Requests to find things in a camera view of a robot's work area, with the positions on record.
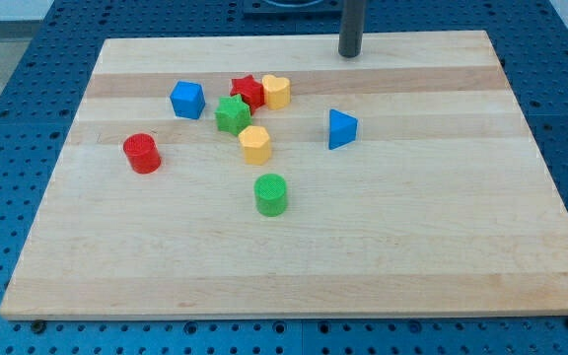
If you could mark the light wooden board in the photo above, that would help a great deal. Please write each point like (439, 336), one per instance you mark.
(442, 207)

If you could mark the green cylinder block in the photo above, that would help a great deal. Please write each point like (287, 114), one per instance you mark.
(271, 195)

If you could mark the yellow hexagon block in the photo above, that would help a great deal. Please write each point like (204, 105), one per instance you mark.
(256, 145)

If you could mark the blue triangle block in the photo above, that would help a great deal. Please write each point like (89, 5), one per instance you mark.
(342, 129)

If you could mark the green star block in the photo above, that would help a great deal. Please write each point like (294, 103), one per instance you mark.
(232, 115)

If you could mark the yellow heart block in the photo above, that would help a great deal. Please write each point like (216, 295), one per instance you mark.
(277, 91)

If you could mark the red star block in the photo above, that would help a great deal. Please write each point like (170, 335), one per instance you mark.
(250, 90)

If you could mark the blue cube block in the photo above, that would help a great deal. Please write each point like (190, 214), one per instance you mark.
(187, 100)

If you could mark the red cylinder block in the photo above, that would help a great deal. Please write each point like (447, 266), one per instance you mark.
(141, 152)

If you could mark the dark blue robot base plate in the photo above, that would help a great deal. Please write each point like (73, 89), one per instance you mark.
(255, 8)

